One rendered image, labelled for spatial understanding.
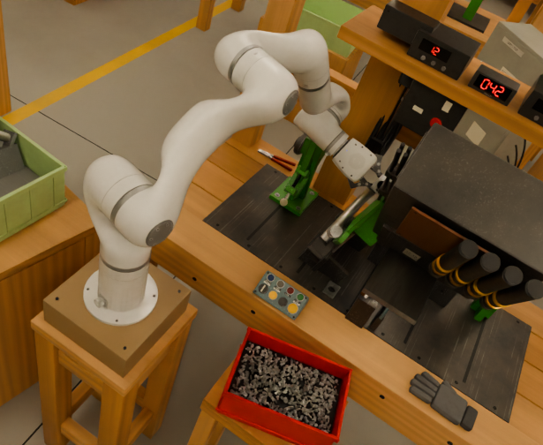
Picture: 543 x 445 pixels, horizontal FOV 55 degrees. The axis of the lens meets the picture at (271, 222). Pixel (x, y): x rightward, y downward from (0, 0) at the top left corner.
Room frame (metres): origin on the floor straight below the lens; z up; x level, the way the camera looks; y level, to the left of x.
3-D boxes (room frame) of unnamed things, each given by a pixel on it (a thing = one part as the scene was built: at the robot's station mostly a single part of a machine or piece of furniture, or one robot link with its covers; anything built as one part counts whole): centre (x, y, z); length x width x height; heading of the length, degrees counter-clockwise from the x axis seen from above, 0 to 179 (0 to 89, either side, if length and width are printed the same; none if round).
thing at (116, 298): (0.78, 0.30, 1.04); 0.19 x 0.19 x 0.18
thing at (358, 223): (1.20, -0.29, 1.17); 0.13 x 0.12 x 0.20; 74
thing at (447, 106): (1.47, -0.33, 1.42); 0.17 x 0.12 x 0.15; 74
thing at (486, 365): (1.24, -0.37, 0.89); 1.10 x 0.42 x 0.02; 74
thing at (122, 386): (0.78, 0.30, 0.83); 0.32 x 0.32 x 0.04; 75
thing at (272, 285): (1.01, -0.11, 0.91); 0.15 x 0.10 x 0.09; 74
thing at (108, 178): (0.79, 0.33, 1.25); 0.19 x 0.12 x 0.24; 60
